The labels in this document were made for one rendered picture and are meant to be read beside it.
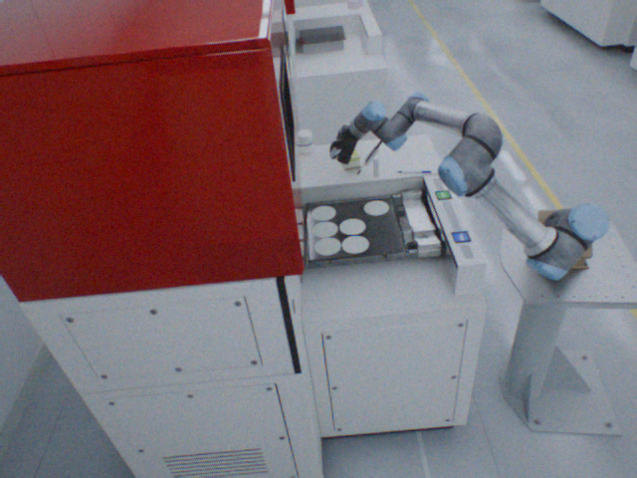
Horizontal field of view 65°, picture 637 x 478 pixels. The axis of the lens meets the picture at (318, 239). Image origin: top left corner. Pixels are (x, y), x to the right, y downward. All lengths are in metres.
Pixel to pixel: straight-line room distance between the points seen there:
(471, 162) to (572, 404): 1.42
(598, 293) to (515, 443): 0.84
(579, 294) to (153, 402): 1.44
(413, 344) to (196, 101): 1.18
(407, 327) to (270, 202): 0.82
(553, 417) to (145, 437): 1.70
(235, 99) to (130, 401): 1.08
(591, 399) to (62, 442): 2.44
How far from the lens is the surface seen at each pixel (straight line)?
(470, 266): 1.71
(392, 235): 1.90
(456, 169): 1.52
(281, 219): 1.17
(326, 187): 2.09
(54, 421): 2.89
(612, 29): 6.34
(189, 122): 1.06
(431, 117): 1.77
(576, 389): 2.66
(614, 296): 1.93
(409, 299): 1.77
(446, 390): 2.12
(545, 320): 2.14
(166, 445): 1.97
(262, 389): 1.65
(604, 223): 1.75
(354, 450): 2.37
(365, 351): 1.84
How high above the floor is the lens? 2.10
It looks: 39 degrees down
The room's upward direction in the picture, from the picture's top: 7 degrees counter-clockwise
